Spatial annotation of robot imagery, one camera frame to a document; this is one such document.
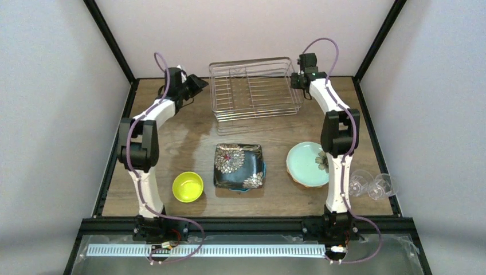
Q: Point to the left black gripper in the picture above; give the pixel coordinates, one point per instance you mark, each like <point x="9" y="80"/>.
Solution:
<point x="193" y="84"/>

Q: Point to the metal wire dish rack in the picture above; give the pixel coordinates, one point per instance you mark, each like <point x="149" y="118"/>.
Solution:
<point x="250" y="89"/>

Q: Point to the clear plastic glass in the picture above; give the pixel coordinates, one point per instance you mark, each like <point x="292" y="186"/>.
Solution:
<point x="359" y="182"/>
<point x="383" y="186"/>

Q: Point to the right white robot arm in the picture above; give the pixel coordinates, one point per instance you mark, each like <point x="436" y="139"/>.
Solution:
<point x="340" y="132"/>

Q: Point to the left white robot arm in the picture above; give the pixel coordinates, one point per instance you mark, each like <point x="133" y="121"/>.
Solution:
<point x="138" y="147"/>

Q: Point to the black floral square plate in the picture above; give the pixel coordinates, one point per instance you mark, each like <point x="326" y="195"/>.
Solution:
<point x="233" y="163"/>

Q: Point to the yellow-green small bowl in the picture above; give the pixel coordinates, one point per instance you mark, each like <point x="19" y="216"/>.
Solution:
<point x="187" y="187"/>

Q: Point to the blue plate under square plate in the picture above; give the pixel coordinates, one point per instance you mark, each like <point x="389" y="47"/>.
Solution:
<point x="255" y="181"/>

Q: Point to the light blue floral plate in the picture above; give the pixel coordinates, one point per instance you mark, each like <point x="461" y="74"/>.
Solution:
<point x="308" y="164"/>

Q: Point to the left black frame post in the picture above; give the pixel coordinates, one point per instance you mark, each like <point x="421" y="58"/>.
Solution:
<point x="104" y="28"/>

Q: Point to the black frame post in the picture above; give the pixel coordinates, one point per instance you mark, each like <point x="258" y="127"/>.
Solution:
<point x="379" y="39"/>
<point x="104" y="28"/>

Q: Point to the white slotted cable duct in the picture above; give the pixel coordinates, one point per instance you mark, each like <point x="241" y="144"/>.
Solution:
<point x="268" y="250"/>

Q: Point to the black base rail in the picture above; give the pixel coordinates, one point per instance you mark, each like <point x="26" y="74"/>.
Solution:
<point x="311" y="228"/>

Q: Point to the right black frame post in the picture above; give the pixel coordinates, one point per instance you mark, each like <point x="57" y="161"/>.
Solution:
<point x="379" y="39"/>

